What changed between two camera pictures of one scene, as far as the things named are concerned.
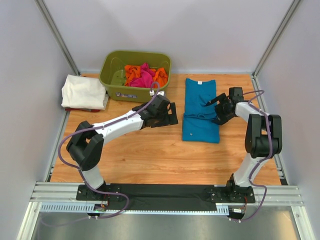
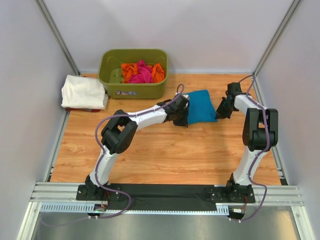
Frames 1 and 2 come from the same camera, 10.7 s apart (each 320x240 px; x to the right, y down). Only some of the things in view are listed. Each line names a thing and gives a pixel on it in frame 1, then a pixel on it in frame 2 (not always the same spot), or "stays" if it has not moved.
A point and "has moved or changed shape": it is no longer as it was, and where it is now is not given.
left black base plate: [84, 193] stays
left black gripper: [172, 118] to [184, 122]
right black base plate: [230, 194] stays
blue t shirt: [198, 125] has moved or changed shape
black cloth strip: [162, 197] stays
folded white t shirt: [79, 92] stays
